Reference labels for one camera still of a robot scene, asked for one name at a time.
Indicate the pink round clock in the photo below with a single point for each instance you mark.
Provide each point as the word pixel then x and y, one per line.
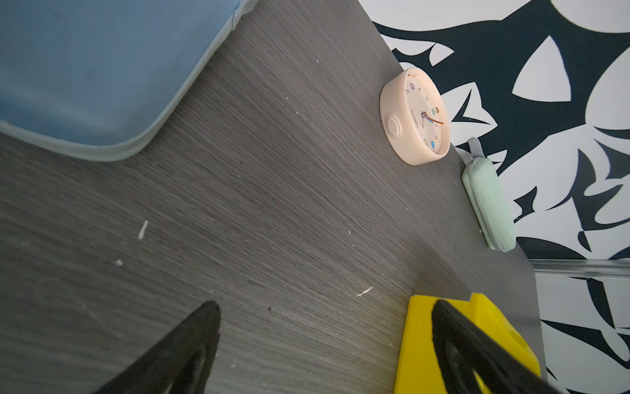
pixel 414 118

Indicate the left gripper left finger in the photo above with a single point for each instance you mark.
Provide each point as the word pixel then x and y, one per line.
pixel 181 362

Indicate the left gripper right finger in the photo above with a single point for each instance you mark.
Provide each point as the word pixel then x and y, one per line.
pixel 465 353

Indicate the green pencil case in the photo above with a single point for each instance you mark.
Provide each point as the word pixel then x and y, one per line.
pixel 488 201

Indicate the yellow plastic bin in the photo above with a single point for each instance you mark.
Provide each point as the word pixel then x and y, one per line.
pixel 418 369

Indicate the blue pencil case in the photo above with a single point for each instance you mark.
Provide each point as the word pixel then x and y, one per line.
pixel 96 80

